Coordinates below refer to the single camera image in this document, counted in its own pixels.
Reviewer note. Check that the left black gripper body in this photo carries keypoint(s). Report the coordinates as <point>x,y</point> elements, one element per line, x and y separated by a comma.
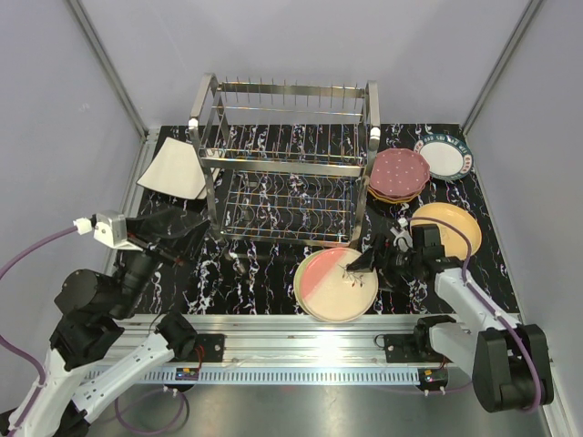
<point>135,271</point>

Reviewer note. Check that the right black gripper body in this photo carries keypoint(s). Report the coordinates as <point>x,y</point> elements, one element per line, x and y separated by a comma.
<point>395,263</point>

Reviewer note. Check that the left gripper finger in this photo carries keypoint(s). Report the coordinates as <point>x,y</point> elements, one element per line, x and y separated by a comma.
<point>154,227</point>
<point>185,246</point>

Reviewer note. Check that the pink round plate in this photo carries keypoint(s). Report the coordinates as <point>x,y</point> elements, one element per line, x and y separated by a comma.
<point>337,287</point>

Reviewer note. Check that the cream round plate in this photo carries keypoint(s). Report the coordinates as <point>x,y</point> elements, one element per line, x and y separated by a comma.
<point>298,287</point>

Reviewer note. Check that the yellow dotted plate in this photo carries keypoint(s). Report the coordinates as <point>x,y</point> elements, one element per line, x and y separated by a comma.
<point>393,200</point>

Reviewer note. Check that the beige tan round plate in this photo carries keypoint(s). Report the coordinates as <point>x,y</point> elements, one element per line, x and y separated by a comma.
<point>438,212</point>

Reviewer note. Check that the square black-rimmed plate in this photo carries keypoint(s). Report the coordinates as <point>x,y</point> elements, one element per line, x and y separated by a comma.
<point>174,171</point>

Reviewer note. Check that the pink dotted plate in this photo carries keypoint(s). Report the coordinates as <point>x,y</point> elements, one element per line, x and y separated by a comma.
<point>399,173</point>

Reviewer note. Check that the teal-rimmed lettered plate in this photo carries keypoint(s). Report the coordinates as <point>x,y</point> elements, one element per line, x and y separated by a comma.
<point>449,158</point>

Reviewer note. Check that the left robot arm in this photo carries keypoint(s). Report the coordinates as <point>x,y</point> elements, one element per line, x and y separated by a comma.
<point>60,402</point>

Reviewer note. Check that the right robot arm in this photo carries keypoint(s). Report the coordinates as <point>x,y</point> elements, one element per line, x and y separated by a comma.
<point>506,360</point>

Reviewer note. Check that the stainless steel dish rack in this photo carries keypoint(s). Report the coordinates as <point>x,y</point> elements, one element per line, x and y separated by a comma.
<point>286,162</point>

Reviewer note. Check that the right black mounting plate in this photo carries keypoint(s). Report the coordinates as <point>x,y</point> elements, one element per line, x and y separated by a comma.
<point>405,348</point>

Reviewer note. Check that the black mounting plate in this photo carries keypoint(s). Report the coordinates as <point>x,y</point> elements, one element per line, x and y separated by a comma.
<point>210,346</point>
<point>405,348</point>

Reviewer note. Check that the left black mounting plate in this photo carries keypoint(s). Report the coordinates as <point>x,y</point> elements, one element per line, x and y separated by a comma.
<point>210,346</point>

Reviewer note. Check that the left small circuit board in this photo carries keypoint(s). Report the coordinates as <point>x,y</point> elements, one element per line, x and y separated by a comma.
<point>186,374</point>

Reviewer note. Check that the small circuit board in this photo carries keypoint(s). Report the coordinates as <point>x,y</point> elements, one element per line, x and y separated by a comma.
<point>433,379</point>
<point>186,374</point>

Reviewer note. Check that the right small circuit board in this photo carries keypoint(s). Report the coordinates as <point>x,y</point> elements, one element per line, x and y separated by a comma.
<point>433,379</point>

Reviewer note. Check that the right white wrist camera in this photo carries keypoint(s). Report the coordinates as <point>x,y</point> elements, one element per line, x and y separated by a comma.
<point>402,239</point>

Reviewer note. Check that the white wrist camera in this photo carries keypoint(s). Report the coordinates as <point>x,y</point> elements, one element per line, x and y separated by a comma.
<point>402,239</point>
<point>108,228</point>

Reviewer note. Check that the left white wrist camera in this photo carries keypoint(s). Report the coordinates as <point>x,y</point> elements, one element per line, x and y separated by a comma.
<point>108,228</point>

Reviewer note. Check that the left aluminium frame post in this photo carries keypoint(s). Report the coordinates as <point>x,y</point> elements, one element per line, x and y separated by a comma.
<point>90,34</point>

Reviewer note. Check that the aluminium frame post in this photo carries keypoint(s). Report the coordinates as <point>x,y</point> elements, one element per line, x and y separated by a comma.
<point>519,31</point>
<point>90,34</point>

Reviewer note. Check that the right aluminium frame post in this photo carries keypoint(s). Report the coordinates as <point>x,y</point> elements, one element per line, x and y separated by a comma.
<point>519,31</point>

